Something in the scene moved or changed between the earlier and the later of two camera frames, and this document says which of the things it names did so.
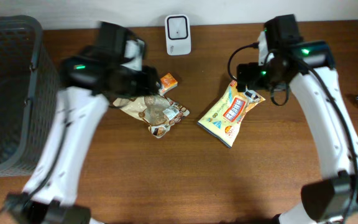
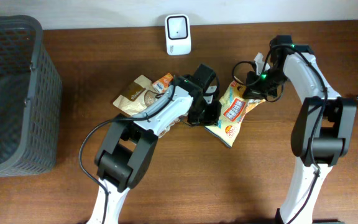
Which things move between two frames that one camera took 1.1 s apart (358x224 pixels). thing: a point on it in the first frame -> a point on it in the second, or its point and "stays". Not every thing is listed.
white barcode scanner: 178,34 stays
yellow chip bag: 222,119 stays
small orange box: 167,83 stays
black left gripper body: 140,83 -> 206,114
